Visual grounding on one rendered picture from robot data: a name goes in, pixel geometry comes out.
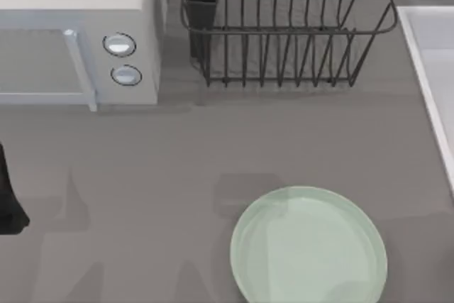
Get small microwave knob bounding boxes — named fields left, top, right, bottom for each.
left=110, top=64, right=143, bottom=87

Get black cutlery holder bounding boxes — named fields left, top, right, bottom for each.
left=179, top=0, right=221, bottom=60

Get pale green plate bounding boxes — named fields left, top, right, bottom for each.
left=229, top=185, right=388, bottom=303

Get large microwave knob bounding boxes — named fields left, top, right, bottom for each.
left=102, top=32, right=138, bottom=58

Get glass microwave door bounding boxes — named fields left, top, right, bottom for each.
left=0, top=28, right=98, bottom=112

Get dark wire dish rack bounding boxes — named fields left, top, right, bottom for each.
left=179, top=0, right=397, bottom=88

